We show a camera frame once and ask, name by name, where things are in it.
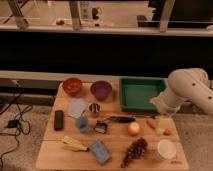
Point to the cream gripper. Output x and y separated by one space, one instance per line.
162 125

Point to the black eraser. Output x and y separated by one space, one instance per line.
58 120

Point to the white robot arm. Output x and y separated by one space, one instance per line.
183 84

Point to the white paper cup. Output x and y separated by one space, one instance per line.
166 150

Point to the small metal cup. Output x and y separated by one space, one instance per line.
94 108

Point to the blue plastic cup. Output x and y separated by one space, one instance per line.
82 124

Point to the orange carrot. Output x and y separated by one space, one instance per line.
151 124

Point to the orange round fruit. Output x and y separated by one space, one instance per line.
133 129

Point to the green plastic tray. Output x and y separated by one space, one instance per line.
135 94

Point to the blue sponge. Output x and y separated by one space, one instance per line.
100 151

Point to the purple bowl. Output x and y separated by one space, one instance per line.
101 89

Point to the wooden board table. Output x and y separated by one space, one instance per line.
53 156

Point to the red bowl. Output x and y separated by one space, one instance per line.
72 86

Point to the black handled tool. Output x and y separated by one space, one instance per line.
120 119

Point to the black power adapter with cables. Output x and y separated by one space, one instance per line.
18 123

